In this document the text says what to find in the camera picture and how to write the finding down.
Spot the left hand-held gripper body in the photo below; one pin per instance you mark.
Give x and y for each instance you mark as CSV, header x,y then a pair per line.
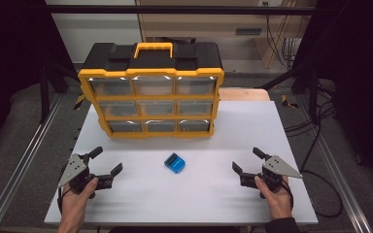
x,y
77,176

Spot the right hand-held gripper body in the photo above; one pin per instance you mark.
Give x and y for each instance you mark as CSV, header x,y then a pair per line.
x,y
272,176

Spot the small blue plastic part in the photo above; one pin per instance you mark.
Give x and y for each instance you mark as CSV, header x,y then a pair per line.
x,y
175,163

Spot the single clear plastic drawer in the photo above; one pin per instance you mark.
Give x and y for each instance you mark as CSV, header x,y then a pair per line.
x,y
156,107

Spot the yellow black drawer organizer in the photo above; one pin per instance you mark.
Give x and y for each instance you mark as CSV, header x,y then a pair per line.
x,y
155,58

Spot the person's left hand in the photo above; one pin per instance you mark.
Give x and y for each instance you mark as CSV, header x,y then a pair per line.
x,y
76,200

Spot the person's right hand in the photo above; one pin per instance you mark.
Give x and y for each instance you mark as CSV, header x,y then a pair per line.
x,y
277,202

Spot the yellow black tape strip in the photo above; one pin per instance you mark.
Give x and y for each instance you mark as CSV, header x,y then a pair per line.
x,y
78,103
286,102

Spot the wooden board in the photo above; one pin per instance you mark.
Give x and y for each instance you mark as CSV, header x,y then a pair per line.
x,y
244,94

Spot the set of clear organizer drawers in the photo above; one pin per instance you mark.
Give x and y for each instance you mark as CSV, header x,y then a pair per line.
x,y
111,86

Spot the black metal stand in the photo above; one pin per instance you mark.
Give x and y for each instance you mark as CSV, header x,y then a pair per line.
x,y
44,97
313,97

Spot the black curtain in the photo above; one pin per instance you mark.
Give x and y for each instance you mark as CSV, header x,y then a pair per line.
x,y
9,48
362,64

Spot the black horizontal bar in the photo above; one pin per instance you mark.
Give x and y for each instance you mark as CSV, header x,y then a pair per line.
x,y
110,9

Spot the aluminium rail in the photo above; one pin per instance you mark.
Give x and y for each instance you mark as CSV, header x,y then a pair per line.
x,y
325,152
22,165

